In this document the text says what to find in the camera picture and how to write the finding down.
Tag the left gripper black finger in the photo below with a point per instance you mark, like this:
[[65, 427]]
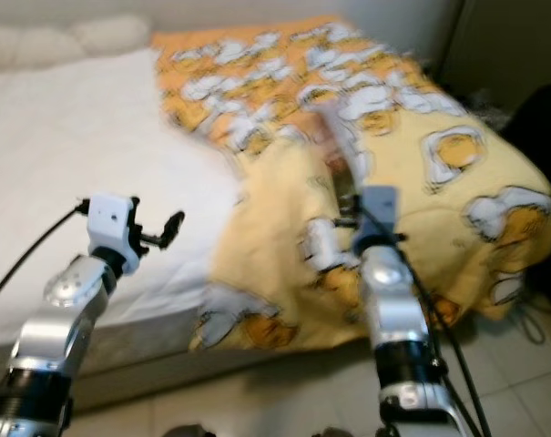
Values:
[[173, 228]]

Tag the orange egg cartoon blanket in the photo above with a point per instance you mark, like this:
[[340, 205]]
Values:
[[275, 237]]

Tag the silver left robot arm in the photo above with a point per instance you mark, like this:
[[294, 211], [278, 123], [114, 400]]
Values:
[[56, 319]]

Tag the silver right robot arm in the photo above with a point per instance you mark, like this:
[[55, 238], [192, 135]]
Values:
[[393, 309]]

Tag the bed with white sheet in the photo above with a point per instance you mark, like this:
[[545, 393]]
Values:
[[93, 146]]

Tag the dark robot left foot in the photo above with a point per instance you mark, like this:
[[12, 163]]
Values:
[[184, 432]]

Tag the cream bolster pillow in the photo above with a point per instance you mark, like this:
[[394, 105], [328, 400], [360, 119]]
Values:
[[38, 45]]

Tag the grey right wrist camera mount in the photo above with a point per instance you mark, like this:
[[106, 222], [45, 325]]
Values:
[[377, 209]]

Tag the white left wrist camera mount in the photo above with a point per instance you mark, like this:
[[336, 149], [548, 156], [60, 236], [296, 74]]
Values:
[[111, 223]]

